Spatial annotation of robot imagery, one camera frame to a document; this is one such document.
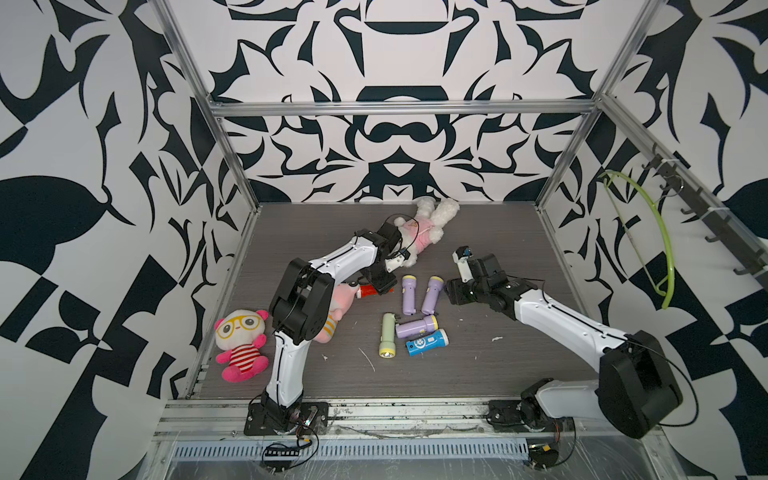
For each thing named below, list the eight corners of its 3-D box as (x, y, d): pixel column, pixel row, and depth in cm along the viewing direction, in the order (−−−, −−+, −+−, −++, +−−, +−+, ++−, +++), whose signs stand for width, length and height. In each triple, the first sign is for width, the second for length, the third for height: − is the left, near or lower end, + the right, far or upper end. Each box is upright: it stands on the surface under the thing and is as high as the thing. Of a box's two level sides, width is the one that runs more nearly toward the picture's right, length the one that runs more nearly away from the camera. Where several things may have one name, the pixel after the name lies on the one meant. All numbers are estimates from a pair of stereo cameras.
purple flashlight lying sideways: (398, 340, 87) (398, 337, 85) (394, 327, 90) (394, 324, 88) (438, 329, 89) (439, 326, 88) (433, 317, 92) (434, 314, 90)
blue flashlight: (409, 358, 85) (410, 354, 82) (405, 345, 87) (406, 340, 84) (448, 346, 87) (451, 341, 84) (443, 333, 89) (445, 328, 86)
